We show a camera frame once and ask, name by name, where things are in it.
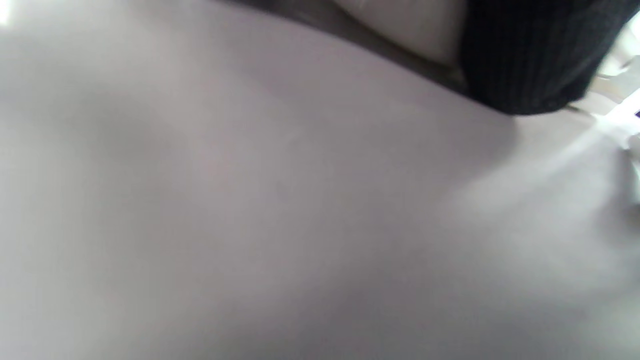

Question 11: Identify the person's left hand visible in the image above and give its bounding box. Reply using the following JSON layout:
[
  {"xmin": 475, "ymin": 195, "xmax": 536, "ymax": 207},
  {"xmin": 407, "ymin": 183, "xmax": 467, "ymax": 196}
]
[{"xmin": 457, "ymin": 0, "xmax": 640, "ymax": 117}]

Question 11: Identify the white Hanoi Tower base lid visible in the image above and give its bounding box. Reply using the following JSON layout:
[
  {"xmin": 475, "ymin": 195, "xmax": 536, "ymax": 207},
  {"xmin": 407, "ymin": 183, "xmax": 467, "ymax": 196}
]
[{"xmin": 330, "ymin": 0, "xmax": 468, "ymax": 71}]

